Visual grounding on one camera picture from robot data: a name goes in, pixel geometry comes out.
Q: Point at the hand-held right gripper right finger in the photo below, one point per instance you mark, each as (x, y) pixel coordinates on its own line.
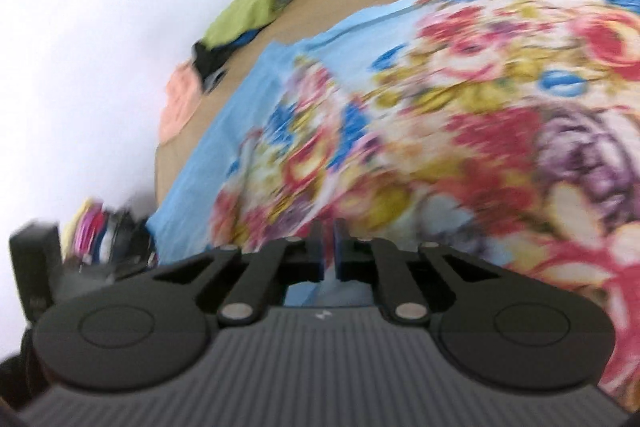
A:
(341, 253)

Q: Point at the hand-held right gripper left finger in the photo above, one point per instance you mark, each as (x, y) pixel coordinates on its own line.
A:
(314, 253)

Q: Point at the floral light blue cloth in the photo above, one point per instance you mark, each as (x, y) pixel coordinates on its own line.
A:
(450, 132)

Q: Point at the pile of colourful clothes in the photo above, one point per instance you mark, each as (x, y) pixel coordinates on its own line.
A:
(97, 229)

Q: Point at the peach garment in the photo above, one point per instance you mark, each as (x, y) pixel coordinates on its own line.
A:
(179, 102)

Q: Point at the black garment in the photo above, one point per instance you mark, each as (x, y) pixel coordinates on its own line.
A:
(212, 57)

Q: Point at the blue garment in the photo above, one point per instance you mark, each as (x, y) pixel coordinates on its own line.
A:
(245, 38)

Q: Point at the green garment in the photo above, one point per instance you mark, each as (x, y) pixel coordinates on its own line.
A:
(250, 4)

